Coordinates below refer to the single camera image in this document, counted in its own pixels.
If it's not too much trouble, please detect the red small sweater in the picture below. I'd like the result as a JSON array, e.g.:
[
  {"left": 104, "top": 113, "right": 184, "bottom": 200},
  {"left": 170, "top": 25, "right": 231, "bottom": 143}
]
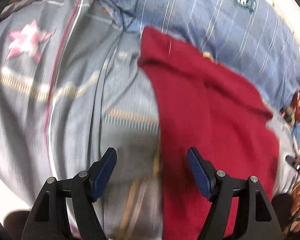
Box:
[{"left": 138, "top": 27, "right": 279, "bottom": 239}]

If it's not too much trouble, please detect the grey patterned bed sheet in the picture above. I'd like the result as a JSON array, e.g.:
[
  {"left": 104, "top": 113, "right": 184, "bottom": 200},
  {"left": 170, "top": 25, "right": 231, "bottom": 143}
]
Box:
[{"left": 0, "top": 0, "right": 292, "bottom": 239}]

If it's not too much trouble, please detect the blue plaid pillow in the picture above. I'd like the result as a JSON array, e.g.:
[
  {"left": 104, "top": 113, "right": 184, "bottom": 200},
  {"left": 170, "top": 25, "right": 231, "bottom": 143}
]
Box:
[{"left": 98, "top": 0, "right": 300, "bottom": 109}]

